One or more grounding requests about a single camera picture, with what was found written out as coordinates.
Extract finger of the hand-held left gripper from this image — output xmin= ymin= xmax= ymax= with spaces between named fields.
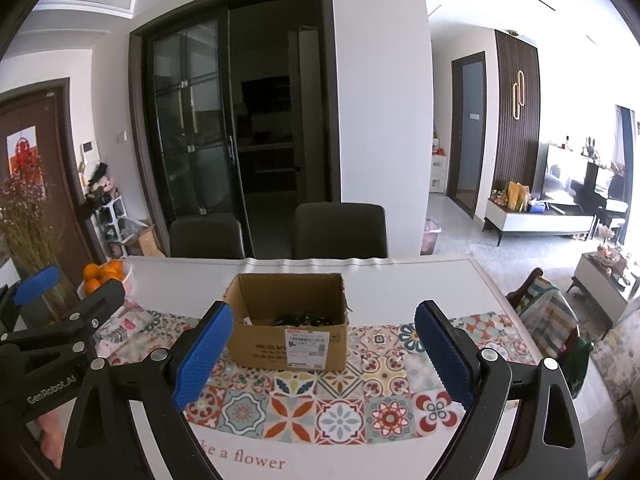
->
xmin=0 ymin=266 xmax=61 ymax=333
xmin=55 ymin=279 xmax=127 ymax=333

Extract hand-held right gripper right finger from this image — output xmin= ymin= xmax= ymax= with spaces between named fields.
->
xmin=414 ymin=300 xmax=588 ymax=480

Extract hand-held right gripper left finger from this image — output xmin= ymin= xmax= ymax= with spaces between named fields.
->
xmin=60 ymin=301 xmax=235 ymax=480

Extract brown cardboard box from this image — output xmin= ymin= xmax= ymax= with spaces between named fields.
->
xmin=222 ymin=272 xmax=349 ymax=372

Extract black cable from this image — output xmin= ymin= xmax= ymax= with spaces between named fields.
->
xmin=271 ymin=312 xmax=337 ymax=329

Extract person's left hand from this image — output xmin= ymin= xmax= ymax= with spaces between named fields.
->
xmin=27 ymin=402 xmax=68 ymax=468

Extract pile of oranges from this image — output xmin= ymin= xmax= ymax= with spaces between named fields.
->
xmin=82 ymin=259 xmax=125 ymax=295

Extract white fruit bowl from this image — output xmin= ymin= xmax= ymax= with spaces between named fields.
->
xmin=77 ymin=260 xmax=137 ymax=302

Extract floral printed pouch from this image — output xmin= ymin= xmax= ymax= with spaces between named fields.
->
xmin=95 ymin=300 xmax=157 ymax=357

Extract dried flower bouquet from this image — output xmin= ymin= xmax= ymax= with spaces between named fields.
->
xmin=0 ymin=175 xmax=77 ymax=321

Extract small cardboard box on floor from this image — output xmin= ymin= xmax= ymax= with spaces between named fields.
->
xmin=125 ymin=225 xmax=168 ymax=258

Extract white cube shelf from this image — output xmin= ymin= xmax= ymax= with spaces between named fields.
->
xmin=95 ymin=197 xmax=127 ymax=256

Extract brown entrance door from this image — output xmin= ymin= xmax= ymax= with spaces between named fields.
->
xmin=0 ymin=77 xmax=101 ymax=271

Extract wooden chair with striped cloth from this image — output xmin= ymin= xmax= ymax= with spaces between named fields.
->
xmin=506 ymin=268 xmax=583 ymax=361

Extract plush toy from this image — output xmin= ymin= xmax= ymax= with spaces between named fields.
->
xmin=82 ymin=162 xmax=120 ymax=208

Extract pink waste bin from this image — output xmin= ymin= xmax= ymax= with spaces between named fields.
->
xmin=421 ymin=218 xmax=442 ymax=256

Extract colourful patterned table mat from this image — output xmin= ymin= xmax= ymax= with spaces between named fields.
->
xmin=95 ymin=307 xmax=526 ymax=446

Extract dark grey dining chair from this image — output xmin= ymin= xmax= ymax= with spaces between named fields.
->
xmin=169 ymin=216 xmax=246 ymax=259
xmin=292 ymin=202 xmax=388 ymax=260

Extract red door poster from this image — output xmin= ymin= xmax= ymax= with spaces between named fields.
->
xmin=7 ymin=127 xmax=41 ymax=191

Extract green bag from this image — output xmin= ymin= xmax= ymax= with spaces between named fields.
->
xmin=560 ymin=337 xmax=594 ymax=401

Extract white TV cabinet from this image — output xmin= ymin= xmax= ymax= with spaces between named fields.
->
xmin=482 ymin=197 xmax=598 ymax=247

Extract coffee table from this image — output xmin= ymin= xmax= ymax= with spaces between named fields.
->
xmin=567 ymin=252 xmax=640 ymax=327

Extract yellow packages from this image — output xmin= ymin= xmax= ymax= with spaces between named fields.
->
xmin=507 ymin=181 xmax=532 ymax=212

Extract small white cabinet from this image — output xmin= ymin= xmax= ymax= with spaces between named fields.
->
xmin=432 ymin=152 xmax=449 ymax=194

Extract black glass sliding door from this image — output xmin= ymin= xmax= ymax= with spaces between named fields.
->
xmin=129 ymin=0 xmax=342 ymax=257

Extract flat screen television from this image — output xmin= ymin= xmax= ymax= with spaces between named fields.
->
xmin=532 ymin=144 xmax=597 ymax=206

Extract grey interior door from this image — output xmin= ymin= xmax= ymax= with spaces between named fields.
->
xmin=450 ymin=51 xmax=488 ymax=218

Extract black piano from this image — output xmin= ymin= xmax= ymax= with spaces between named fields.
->
xmin=570 ymin=160 xmax=631 ymax=227

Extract ceiling air vent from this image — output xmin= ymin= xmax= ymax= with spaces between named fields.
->
xmin=37 ymin=0 xmax=136 ymax=19

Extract gold wall ornament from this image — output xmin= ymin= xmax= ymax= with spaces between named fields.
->
xmin=512 ymin=71 xmax=526 ymax=122

